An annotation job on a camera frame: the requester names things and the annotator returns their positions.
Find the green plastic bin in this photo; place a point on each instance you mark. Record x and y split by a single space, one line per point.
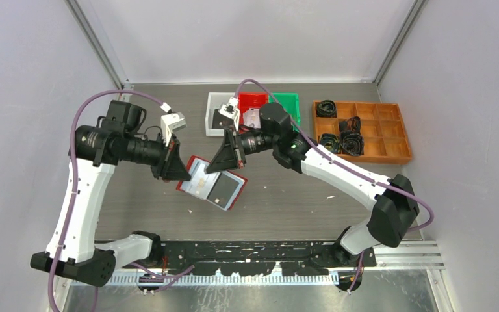
290 102

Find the white plastic bin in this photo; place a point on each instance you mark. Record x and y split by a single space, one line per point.
214 101

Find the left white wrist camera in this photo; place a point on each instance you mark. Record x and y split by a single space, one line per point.
169 124

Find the black card in white bin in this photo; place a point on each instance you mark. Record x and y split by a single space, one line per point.
217 122

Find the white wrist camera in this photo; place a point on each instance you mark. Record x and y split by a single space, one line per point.
169 124
229 114

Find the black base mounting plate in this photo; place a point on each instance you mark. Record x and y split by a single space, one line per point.
252 258

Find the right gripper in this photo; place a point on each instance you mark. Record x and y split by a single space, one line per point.
229 157

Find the rolled black belt lower left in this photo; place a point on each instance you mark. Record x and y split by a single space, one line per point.
331 142

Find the rolled black belt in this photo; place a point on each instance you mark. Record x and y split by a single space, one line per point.
350 125
331 142
352 143
326 109

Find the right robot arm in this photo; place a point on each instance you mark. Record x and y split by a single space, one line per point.
392 205

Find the red card holder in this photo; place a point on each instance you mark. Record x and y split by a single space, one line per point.
221 189

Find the orange compartment tray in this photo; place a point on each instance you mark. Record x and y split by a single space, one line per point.
382 127

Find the rolled black belt top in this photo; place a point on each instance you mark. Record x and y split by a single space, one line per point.
326 109

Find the rolled black belt lower right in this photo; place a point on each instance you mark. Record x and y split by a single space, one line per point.
352 143

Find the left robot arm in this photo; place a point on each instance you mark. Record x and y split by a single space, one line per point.
72 251

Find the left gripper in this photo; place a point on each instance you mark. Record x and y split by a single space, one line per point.
169 166

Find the red plastic bin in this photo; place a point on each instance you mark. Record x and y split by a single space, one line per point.
250 100

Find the silver card in red bin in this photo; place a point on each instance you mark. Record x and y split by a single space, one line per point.
251 118

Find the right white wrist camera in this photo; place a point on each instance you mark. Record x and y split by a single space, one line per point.
229 114

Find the rolled black belt middle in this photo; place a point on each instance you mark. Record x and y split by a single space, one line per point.
350 125

